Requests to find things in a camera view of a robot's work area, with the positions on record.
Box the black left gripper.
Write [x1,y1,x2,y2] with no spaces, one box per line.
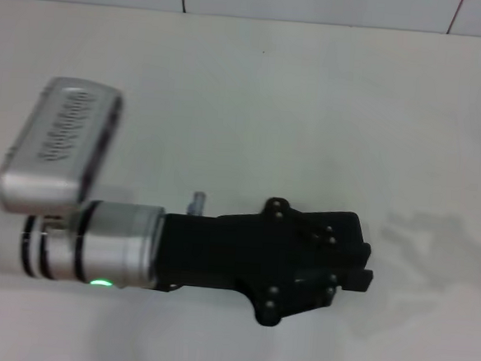
[152,189,376,335]

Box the silver stub on left gripper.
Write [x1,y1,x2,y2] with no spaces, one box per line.
[185,190,208,218]

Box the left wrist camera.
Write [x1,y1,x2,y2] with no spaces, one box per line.
[0,73,125,223]

